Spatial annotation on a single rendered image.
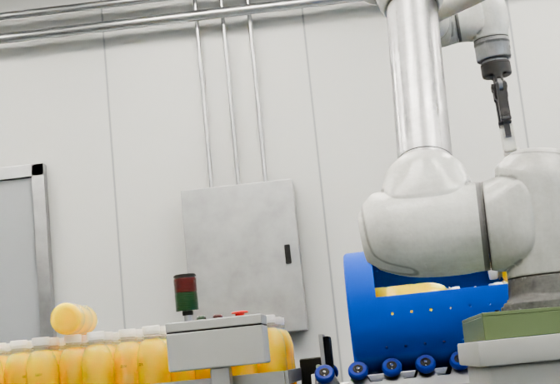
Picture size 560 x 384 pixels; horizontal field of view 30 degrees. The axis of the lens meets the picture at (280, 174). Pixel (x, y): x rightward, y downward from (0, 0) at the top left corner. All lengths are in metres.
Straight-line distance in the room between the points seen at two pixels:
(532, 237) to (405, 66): 0.43
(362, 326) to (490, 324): 0.70
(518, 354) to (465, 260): 0.21
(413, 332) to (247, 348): 0.40
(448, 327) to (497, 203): 0.63
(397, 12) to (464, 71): 3.88
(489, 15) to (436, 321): 0.81
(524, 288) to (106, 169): 4.38
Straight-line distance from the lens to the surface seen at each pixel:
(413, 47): 2.01
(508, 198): 1.77
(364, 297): 2.34
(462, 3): 2.46
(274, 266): 5.51
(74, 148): 6.02
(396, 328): 2.34
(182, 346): 2.17
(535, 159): 1.80
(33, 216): 5.97
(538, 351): 1.66
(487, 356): 1.65
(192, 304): 2.86
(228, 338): 2.16
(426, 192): 1.79
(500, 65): 2.68
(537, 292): 1.76
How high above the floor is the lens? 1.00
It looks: 10 degrees up
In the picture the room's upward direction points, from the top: 6 degrees counter-clockwise
